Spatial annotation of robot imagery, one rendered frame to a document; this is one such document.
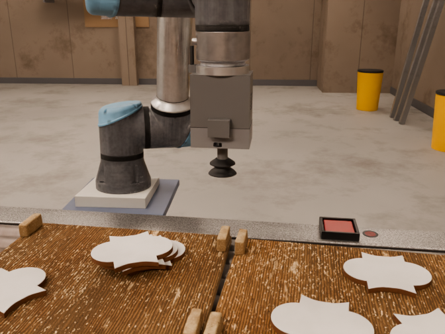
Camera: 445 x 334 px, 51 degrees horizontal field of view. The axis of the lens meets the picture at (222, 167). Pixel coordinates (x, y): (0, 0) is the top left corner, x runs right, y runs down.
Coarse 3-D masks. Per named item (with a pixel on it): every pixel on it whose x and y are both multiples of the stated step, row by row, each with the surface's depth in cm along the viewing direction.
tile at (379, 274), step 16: (368, 256) 82; (384, 256) 82; (400, 256) 82; (352, 272) 77; (368, 272) 77; (384, 272) 77; (400, 272) 77; (416, 272) 77; (368, 288) 72; (384, 288) 73; (400, 288) 72; (416, 288) 74
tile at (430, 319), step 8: (432, 312) 67; (440, 312) 67; (400, 320) 65; (408, 320) 65; (416, 320) 65; (424, 320) 65; (432, 320) 65; (440, 320) 65; (400, 328) 63; (408, 328) 63; (416, 328) 63; (424, 328) 63; (432, 328) 63; (440, 328) 63
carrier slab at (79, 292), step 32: (0, 256) 84; (32, 256) 84; (64, 256) 84; (192, 256) 84; (224, 256) 84; (64, 288) 74; (96, 288) 74; (128, 288) 74; (160, 288) 74; (192, 288) 74; (0, 320) 66; (32, 320) 66; (64, 320) 66; (96, 320) 66; (128, 320) 66; (160, 320) 66
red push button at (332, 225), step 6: (324, 222) 100; (330, 222) 99; (336, 222) 99; (342, 222) 99; (348, 222) 99; (324, 228) 97; (330, 228) 97; (336, 228) 97; (342, 228) 97; (348, 228) 97
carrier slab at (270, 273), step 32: (256, 256) 84; (288, 256) 84; (320, 256) 84; (352, 256) 84; (416, 256) 84; (224, 288) 74; (256, 288) 74; (288, 288) 74; (320, 288) 74; (352, 288) 74; (224, 320) 66; (256, 320) 66; (384, 320) 66
